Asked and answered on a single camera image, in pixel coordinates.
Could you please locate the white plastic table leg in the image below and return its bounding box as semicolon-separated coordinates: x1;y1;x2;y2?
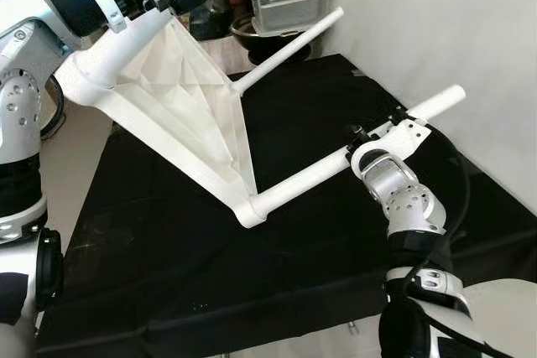
228;8;346;96
59;8;173;91
248;84;467;223

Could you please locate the black wok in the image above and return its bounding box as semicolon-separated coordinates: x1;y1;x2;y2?
231;13;313;65

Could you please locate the clear plastic storage box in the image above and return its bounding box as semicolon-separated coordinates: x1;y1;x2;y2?
250;0;333;37

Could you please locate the white plastic table top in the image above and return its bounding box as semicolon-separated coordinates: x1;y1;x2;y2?
55;10;268;229

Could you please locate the black tablecloth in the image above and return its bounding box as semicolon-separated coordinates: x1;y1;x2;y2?
38;52;537;357

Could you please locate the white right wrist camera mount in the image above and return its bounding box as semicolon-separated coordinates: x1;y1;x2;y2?
369;117;434;163

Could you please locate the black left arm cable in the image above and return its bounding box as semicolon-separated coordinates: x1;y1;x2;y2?
38;73;66;143

